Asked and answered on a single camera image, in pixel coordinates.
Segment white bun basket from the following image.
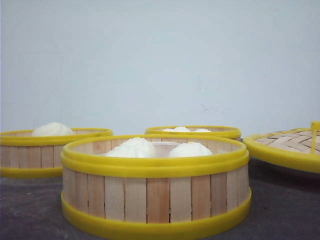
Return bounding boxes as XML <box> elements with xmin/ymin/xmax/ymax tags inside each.
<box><xmin>168</xmin><ymin>142</ymin><xmax>213</xmax><ymax>158</ymax></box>
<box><xmin>31</xmin><ymin>122</ymin><xmax>74</xmax><ymax>137</ymax></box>
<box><xmin>194</xmin><ymin>128</ymin><xmax>211</xmax><ymax>133</ymax></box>
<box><xmin>163</xmin><ymin>126</ymin><xmax>191</xmax><ymax>133</ymax></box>
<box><xmin>102</xmin><ymin>137</ymin><xmax>156</xmax><ymax>158</ymax></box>

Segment woven bamboo steamer lid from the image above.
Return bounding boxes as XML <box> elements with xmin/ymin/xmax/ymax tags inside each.
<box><xmin>243</xmin><ymin>121</ymin><xmax>320</xmax><ymax>174</ymax></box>

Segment right white bun rear basket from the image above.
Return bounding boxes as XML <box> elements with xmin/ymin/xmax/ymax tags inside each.
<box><xmin>194</xmin><ymin>128</ymin><xmax>211</xmax><ymax>133</ymax></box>

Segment right white bun front basket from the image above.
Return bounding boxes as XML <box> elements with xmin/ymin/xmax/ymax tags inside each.
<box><xmin>168</xmin><ymin>142</ymin><xmax>213</xmax><ymax>158</ymax></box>

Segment left white bun front basket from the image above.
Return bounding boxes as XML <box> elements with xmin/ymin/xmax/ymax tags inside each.
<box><xmin>102</xmin><ymin>137</ymin><xmax>156</xmax><ymax>158</ymax></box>

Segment left white bun rear basket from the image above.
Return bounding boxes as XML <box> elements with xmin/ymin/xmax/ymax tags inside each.
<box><xmin>163</xmin><ymin>126</ymin><xmax>191</xmax><ymax>133</ymax></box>

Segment bamboo steamer basket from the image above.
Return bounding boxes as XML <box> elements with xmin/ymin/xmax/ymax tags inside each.
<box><xmin>61</xmin><ymin>134</ymin><xmax>252</xmax><ymax>240</ymax></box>
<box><xmin>145</xmin><ymin>125</ymin><xmax>241</xmax><ymax>141</ymax></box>
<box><xmin>0</xmin><ymin>127</ymin><xmax>113</xmax><ymax>179</ymax></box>

